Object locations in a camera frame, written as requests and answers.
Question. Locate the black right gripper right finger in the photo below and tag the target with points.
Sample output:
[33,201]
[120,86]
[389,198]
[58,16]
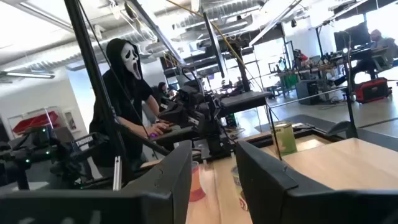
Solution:
[295,208]

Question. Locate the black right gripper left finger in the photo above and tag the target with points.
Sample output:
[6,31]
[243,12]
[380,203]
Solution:
[140,205]

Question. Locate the red swirl print can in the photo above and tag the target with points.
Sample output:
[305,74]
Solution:
[239,186]

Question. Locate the pale green oranges can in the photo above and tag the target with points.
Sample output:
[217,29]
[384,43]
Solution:
[284,140]

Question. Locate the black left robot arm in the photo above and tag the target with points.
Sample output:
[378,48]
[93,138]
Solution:
[214,146]

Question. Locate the dark work table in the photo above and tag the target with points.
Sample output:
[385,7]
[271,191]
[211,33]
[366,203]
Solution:
[245,101]

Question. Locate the person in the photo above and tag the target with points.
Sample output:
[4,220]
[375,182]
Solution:
[124,93]
[161,88]
[381,43]

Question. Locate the green crate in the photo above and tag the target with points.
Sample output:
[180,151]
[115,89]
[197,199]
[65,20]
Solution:
[289,81]

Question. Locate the grey computer case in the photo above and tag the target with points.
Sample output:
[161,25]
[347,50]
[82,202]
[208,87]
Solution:
[307,91]

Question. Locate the red storage bin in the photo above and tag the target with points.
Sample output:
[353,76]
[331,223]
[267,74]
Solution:
[37,123]

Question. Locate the red toolbox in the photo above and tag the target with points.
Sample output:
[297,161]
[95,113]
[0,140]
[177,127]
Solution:
[371,90]

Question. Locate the ceiling light strip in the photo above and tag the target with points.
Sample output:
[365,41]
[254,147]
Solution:
[28,74]

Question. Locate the black monitor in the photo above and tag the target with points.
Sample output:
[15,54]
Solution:
[354,35]

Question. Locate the silver frame bracket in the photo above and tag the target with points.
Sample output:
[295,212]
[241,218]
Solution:
[117,174]

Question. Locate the grey curved bracket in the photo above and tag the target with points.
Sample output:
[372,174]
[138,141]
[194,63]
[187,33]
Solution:
[339,129]

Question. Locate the black overhead rig frame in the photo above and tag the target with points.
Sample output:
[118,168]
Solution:
[93,77]

